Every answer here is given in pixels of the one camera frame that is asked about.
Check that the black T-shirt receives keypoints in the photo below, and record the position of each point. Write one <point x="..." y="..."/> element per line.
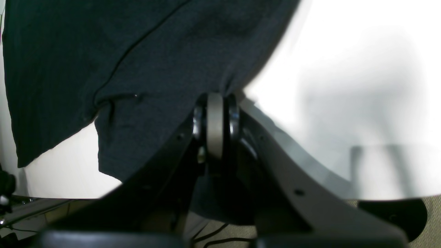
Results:
<point x="134" y="67"/>

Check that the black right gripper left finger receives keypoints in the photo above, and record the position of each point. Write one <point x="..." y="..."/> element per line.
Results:
<point x="149" y="210"/>

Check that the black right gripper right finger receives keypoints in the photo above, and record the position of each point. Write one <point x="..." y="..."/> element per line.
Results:
<point x="290" y="209"/>

